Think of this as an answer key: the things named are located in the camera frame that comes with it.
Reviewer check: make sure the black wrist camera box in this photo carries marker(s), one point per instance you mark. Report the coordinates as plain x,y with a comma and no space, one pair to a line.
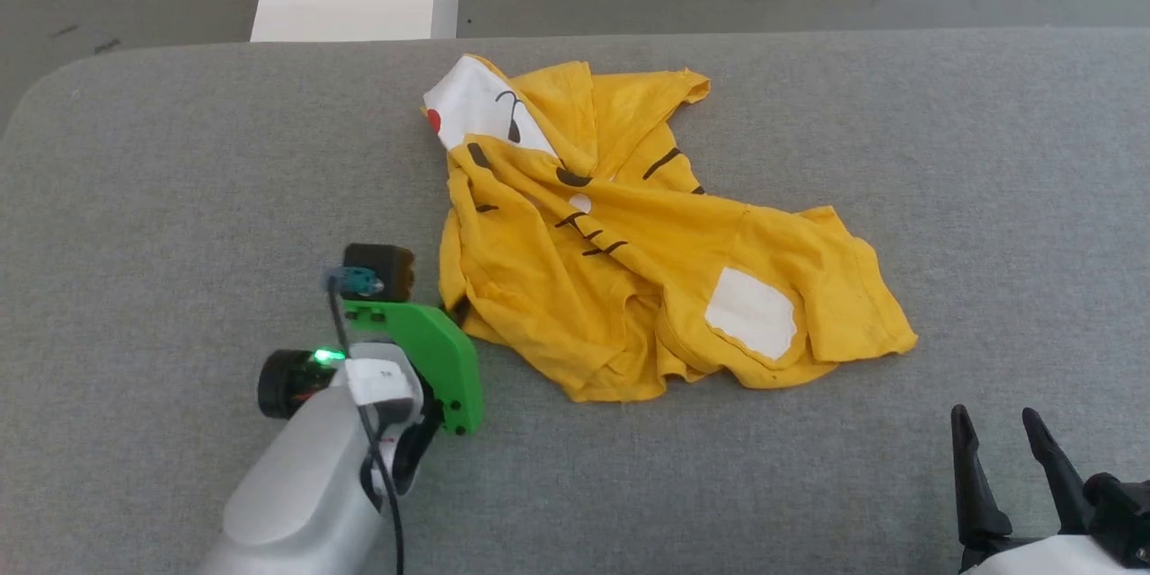
395,265

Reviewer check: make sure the grey fabric sofa cushion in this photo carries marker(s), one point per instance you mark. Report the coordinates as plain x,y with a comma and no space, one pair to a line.
180,198

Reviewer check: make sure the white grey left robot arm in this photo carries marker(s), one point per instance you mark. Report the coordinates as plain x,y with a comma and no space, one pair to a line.
287,485

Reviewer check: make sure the yellow tiger-print hooded garment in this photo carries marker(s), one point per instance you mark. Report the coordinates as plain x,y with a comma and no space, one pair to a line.
629,287

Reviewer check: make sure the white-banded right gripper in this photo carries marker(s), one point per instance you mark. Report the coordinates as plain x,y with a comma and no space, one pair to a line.
1060,557

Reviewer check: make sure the black cylindrical wrist motor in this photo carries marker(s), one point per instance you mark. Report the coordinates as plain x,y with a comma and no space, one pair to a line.
283,384

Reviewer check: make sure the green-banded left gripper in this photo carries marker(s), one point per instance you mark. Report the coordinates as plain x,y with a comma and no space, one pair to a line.
445,359

